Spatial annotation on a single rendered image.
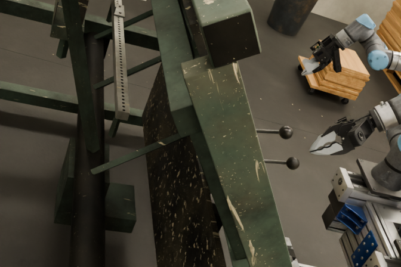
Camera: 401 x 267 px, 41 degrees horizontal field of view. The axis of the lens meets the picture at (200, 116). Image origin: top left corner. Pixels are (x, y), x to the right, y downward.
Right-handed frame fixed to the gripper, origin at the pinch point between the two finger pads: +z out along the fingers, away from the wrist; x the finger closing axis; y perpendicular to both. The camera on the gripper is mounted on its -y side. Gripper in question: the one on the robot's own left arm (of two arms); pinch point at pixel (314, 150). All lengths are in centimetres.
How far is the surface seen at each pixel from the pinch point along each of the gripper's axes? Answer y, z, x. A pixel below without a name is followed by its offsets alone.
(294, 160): -5.7, 5.7, 1.5
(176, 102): -39, 19, 35
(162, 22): -5, 21, 53
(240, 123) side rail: -43, 8, 25
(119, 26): 119, 68, 66
